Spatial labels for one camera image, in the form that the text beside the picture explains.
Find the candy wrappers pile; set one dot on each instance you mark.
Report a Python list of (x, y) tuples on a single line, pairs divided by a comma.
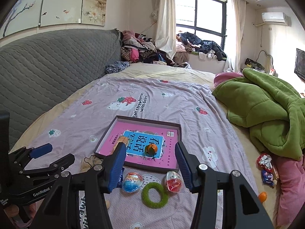
[(269, 173)]

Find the beige scrunchie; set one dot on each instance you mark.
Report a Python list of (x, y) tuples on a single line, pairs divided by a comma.
[(89, 162)]

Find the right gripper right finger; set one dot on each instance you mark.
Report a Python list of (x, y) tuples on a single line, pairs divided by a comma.
[(241, 206)]

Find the red surprise egg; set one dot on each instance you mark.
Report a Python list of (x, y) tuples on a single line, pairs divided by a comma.
[(173, 182)]

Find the cream curtain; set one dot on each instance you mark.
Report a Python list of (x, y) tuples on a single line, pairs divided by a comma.
[(166, 27), (236, 17)]

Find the floral wall painting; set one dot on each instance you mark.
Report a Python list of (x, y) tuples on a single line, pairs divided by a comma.
[(27, 14)]

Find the pink pillow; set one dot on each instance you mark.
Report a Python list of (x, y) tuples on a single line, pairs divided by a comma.
[(291, 175)]

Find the dark patterned cloth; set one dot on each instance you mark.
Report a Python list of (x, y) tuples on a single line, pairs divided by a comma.
[(116, 67)]

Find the person left hand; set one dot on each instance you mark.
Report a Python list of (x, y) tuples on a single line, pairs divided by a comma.
[(13, 212)]

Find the cracker pack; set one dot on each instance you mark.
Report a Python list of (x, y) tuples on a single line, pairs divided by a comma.
[(121, 143)]

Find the clothes pile on windowsill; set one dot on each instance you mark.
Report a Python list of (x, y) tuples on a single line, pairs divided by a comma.
[(202, 46)]

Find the dark shallow box tray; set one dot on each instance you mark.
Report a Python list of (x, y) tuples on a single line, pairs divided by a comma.
[(140, 143)]

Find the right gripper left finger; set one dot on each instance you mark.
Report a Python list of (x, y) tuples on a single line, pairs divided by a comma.
[(61, 209)]

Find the right cream curtain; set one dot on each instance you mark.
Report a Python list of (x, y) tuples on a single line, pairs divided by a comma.
[(236, 17)]

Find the pink strawberry bedsheet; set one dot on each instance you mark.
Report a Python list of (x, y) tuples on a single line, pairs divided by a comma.
[(205, 130)]

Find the orange tangerine with leaves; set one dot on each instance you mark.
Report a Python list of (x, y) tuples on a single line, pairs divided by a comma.
[(151, 150)]

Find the grey quilted headboard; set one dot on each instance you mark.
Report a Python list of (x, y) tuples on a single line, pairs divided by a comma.
[(42, 70)]

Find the white air conditioner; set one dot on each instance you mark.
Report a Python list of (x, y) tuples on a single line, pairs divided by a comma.
[(275, 18)]

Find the left cream curtain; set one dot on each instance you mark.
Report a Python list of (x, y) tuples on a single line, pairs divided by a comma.
[(166, 27)]

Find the small orange fruit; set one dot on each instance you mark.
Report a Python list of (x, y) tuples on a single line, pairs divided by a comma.
[(262, 197)]

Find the clothes pile by headboard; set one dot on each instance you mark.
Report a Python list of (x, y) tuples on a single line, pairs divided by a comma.
[(137, 48)]

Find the blue surprise egg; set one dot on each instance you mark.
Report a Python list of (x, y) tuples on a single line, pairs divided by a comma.
[(132, 182)]

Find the walnut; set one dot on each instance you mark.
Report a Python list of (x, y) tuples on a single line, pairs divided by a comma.
[(107, 204)]

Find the wall television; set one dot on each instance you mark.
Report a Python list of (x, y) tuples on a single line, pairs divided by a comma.
[(300, 64)]

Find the green fleece blanket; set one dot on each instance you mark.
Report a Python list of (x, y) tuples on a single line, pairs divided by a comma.
[(269, 107)]

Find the blue snack packet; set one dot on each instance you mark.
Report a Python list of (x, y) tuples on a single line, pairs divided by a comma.
[(121, 178)]

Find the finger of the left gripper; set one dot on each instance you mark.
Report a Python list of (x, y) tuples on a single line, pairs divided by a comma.
[(38, 176), (24, 155)]

